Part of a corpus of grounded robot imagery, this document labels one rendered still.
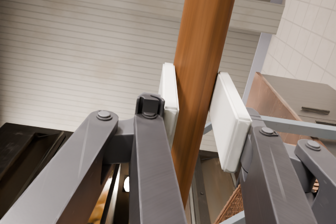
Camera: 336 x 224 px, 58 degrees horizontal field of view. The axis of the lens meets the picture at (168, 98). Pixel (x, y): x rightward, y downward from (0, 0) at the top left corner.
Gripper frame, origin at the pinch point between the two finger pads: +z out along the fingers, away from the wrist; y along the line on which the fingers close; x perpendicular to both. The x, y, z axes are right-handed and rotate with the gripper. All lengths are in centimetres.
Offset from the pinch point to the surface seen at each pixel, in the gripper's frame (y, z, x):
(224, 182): 46, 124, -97
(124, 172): -12, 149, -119
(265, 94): 61, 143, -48
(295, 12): 118, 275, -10
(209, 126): 21, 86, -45
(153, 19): -12, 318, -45
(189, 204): 24, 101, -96
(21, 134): -76, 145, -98
